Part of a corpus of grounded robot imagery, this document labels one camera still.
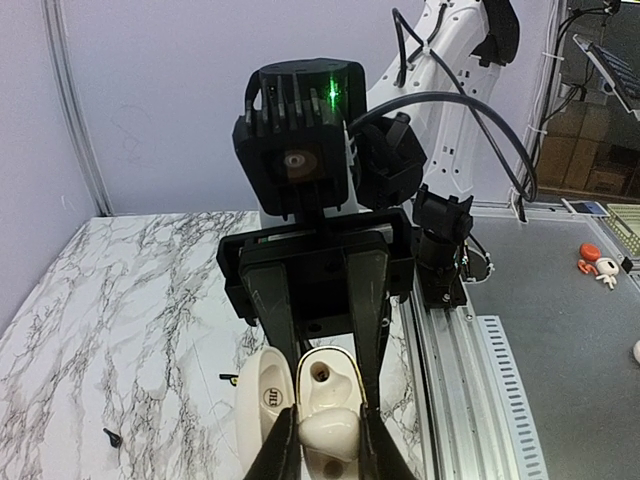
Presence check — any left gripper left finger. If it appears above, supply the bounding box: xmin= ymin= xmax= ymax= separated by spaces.
xmin=244 ymin=405 xmax=301 ymax=480

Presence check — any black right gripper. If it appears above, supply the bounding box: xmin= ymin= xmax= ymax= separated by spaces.
xmin=217 ymin=208 xmax=414 ymax=408

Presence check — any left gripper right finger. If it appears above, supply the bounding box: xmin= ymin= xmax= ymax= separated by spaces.
xmin=358 ymin=404 xmax=416 ymax=480

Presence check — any white earbud charging case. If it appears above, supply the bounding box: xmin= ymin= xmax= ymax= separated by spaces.
xmin=235 ymin=346 xmax=368 ymax=479

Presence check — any white earbud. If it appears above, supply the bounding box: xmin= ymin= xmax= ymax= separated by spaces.
xmin=298 ymin=408 xmax=360 ymax=462

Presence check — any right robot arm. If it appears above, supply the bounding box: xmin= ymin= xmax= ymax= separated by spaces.
xmin=217 ymin=1 xmax=519 ymax=401

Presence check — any black earbud with yellow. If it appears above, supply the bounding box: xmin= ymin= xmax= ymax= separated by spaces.
xmin=218 ymin=373 xmax=239 ymax=387

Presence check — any black earbud centre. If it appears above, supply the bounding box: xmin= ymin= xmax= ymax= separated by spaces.
xmin=102 ymin=428 xmax=123 ymax=449

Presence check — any red and white toy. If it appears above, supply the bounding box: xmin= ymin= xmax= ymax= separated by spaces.
xmin=577 ymin=243 xmax=623 ymax=291

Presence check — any aluminium front rail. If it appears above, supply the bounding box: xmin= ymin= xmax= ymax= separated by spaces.
xmin=400 ymin=294 xmax=549 ymax=479

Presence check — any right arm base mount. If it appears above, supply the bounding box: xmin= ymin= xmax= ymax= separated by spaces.
xmin=412 ymin=184 xmax=494 ymax=309

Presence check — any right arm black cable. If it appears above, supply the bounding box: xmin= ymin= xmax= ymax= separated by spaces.
xmin=347 ymin=7 xmax=539 ymax=204

